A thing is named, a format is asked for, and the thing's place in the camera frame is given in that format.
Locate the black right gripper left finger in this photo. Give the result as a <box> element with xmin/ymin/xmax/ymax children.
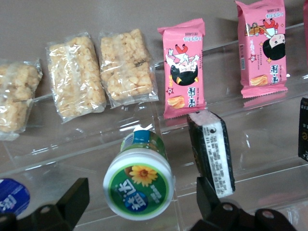
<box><xmin>0</xmin><ymin>178</ymin><xmax>90</xmax><ymax>231</ymax></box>

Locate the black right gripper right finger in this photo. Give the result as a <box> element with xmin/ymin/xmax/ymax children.
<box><xmin>190</xmin><ymin>177</ymin><xmax>298</xmax><ymax>231</ymax></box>

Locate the green lid gum bottle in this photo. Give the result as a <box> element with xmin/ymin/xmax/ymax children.
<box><xmin>103</xmin><ymin>129</ymin><xmax>175</xmax><ymax>221</ymax></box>

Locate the black gum box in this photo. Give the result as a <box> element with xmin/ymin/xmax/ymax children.
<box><xmin>297</xmin><ymin>97</ymin><xmax>308</xmax><ymax>162</ymax></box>
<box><xmin>187</xmin><ymin>110</ymin><xmax>236</xmax><ymax>199</ymax></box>

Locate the clear acrylic stepped stand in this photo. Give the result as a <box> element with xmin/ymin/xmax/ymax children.
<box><xmin>0</xmin><ymin>91</ymin><xmax>183</xmax><ymax>231</ymax></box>
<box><xmin>154</xmin><ymin>21</ymin><xmax>308</xmax><ymax>231</ymax></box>

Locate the clear rice cracker pack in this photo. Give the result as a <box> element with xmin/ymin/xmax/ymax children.
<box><xmin>45</xmin><ymin>30</ymin><xmax>107</xmax><ymax>123</ymax></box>
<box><xmin>98</xmin><ymin>28</ymin><xmax>159</xmax><ymax>109</ymax></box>
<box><xmin>0</xmin><ymin>59</ymin><xmax>43</xmax><ymax>141</ymax></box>

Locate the pink cartoon snack pack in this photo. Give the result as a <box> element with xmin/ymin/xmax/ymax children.
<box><xmin>235</xmin><ymin>0</ymin><xmax>289</xmax><ymax>99</ymax></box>
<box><xmin>157</xmin><ymin>18</ymin><xmax>207</xmax><ymax>120</ymax></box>

